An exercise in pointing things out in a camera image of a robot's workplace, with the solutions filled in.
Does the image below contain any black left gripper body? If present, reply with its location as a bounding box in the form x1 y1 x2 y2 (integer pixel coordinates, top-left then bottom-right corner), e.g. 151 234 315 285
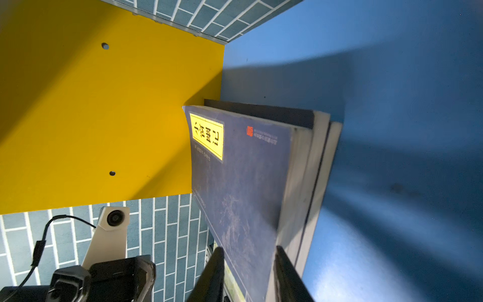
87 255 156 301

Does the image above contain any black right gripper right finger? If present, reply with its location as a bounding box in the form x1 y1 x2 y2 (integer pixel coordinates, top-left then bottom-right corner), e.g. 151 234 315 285
273 245 314 302

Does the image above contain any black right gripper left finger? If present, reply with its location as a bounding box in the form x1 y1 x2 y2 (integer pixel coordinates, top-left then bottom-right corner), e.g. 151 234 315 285
187 247 225 302

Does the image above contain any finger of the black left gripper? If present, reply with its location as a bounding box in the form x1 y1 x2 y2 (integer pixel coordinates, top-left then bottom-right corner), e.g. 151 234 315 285
45 266 92 302

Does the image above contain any navy book yellow label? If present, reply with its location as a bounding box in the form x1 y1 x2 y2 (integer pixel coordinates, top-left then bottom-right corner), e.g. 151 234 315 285
295 122 343 277

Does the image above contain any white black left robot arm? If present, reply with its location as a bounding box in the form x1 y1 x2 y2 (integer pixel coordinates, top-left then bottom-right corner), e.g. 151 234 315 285
1 255 156 301

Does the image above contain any yellow pink blue bookshelf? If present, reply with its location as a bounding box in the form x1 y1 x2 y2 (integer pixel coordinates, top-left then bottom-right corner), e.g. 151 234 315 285
1 1 482 301

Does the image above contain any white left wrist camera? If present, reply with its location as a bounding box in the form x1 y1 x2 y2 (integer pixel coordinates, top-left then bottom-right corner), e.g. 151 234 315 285
81 206 130 270

